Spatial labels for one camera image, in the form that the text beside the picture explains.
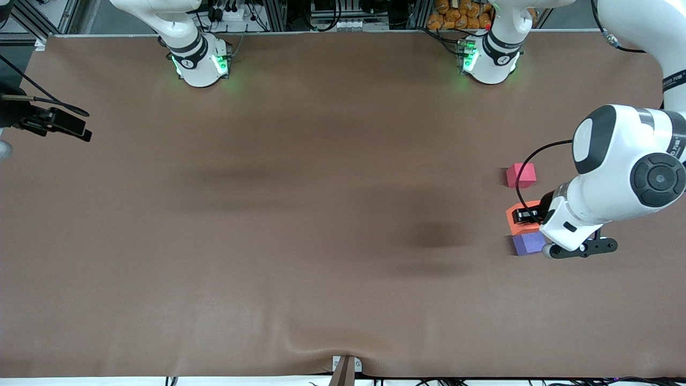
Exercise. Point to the metal table edge bracket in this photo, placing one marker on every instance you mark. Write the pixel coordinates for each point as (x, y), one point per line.
(345, 372)

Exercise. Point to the red foam block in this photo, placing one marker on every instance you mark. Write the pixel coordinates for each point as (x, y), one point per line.
(521, 175)

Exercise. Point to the orange foam block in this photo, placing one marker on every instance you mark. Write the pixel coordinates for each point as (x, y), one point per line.
(517, 228)

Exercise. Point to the aluminium frame rail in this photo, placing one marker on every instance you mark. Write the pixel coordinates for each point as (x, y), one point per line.
(16, 36)

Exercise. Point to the purple foam block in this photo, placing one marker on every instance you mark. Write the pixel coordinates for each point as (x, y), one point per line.
(528, 244)

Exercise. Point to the white connector strip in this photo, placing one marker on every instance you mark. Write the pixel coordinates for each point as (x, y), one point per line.
(348, 24)

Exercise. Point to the metal corner clamp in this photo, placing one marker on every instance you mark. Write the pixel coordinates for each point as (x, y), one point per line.
(40, 44)

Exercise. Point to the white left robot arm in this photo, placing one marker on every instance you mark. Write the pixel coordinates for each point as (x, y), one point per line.
(616, 145)

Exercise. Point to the white power strip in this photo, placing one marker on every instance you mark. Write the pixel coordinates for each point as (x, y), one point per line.
(233, 14)

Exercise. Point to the pile of orange items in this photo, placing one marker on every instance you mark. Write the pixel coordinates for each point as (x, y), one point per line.
(455, 19)

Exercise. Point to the brown table mat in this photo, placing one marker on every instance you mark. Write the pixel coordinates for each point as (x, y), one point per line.
(214, 241)

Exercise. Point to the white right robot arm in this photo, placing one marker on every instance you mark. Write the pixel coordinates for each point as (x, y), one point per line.
(198, 64)

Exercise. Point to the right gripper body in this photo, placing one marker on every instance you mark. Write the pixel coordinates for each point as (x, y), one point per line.
(16, 114)

